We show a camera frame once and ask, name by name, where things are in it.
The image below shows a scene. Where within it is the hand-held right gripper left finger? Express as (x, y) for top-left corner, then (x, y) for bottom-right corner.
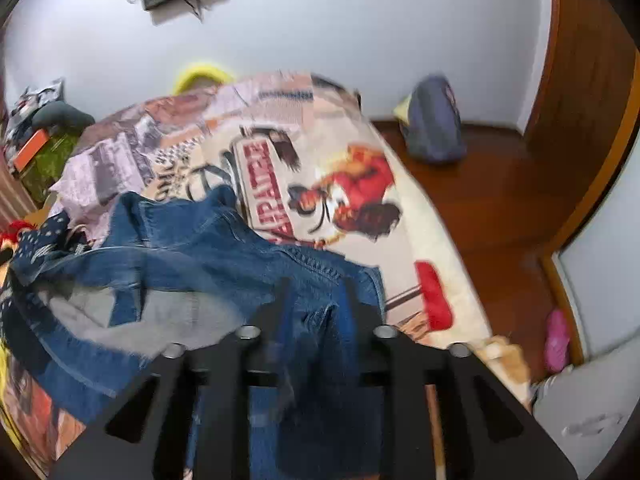
(47, 277), (296, 480)

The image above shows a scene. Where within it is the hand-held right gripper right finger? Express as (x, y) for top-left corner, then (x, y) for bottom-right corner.
(344, 277), (578, 480)

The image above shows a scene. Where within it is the blue denim jacket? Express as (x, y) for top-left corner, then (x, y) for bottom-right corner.
(0, 185), (388, 480)

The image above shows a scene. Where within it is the beige plush toy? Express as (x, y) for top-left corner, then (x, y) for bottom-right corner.
(480, 335), (532, 402)

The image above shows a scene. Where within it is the pink slipper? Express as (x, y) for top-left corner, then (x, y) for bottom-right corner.
(544, 308), (572, 373)

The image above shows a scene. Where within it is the grey backpack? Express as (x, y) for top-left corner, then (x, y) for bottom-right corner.
(402, 75), (469, 164)

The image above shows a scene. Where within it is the navy polka dot garment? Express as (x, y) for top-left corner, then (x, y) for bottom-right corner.
(7, 210), (97, 281)

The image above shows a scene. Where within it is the grey cloth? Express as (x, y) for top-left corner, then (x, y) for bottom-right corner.
(531, 345), (640, 480)

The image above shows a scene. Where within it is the yellow pillow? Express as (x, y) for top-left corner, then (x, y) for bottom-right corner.
(172, 60), (236, 96)

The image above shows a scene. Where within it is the red plush toy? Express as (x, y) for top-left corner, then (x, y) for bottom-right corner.
(0, 217), (32, 262)

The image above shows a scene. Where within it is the brown striped curtain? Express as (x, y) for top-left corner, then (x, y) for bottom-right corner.
(0, 162), (33, 221)

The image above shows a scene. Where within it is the dark grey cushion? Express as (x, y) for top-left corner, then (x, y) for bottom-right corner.
(31, 101), (96, 132)

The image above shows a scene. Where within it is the orange box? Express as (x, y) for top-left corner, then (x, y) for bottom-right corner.
(12, 129), (51, 172)

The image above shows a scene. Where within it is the pile of clutter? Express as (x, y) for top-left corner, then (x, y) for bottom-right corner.
(5, 77), (67, 131)

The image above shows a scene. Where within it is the brown wooden door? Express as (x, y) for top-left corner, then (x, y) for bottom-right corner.
(522, 0), (640, 176)

